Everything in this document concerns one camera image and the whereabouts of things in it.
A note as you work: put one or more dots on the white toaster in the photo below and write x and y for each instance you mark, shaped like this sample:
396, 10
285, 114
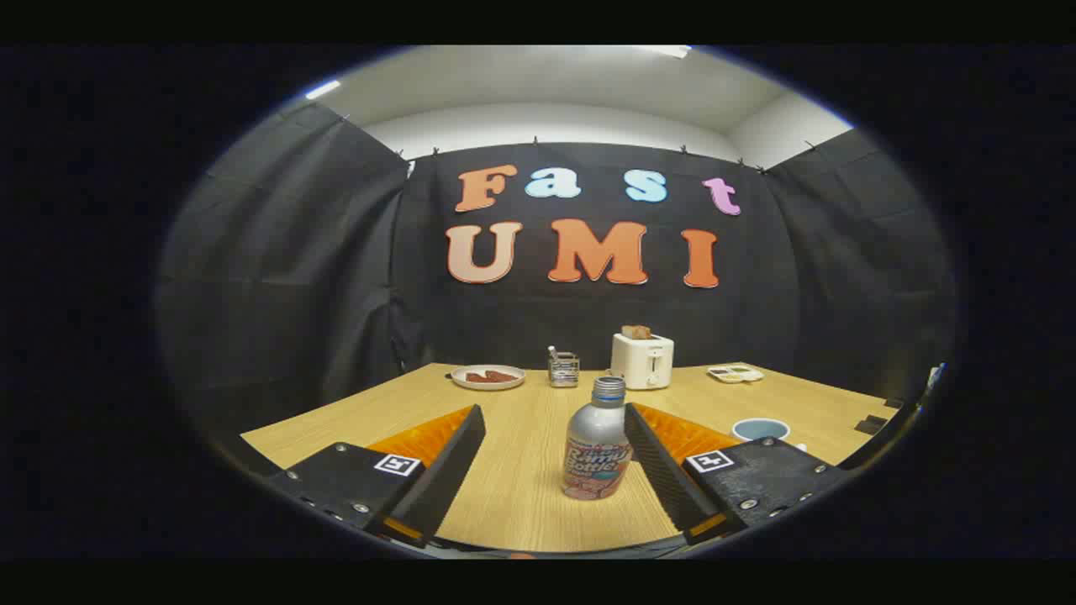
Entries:
640, 363

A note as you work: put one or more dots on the ceiling light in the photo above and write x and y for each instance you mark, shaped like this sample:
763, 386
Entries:
323, 89
671, 51

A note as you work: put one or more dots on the white round plate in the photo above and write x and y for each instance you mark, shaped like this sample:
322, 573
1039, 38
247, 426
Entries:
458, 379

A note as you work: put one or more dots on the silver juice bottle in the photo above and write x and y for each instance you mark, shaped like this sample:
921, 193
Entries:
595, 441

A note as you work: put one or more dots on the brown food piece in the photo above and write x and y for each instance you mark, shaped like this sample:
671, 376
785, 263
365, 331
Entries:
477, 377
503, 376

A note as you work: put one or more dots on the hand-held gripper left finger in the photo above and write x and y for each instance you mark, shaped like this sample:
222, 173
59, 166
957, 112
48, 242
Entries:
450, 470

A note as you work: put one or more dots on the white cup with blue inside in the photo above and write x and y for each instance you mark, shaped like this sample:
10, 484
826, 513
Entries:
761, 429

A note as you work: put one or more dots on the white divided snack tray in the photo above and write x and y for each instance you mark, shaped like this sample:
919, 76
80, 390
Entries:
735, 375

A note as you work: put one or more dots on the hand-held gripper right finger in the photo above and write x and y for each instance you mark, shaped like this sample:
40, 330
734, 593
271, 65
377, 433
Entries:
660, 470

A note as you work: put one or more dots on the wooden table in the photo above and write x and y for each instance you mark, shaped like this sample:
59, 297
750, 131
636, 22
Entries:
521, 470

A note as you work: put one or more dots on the toast slice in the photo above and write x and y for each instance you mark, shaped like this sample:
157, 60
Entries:
636, 332

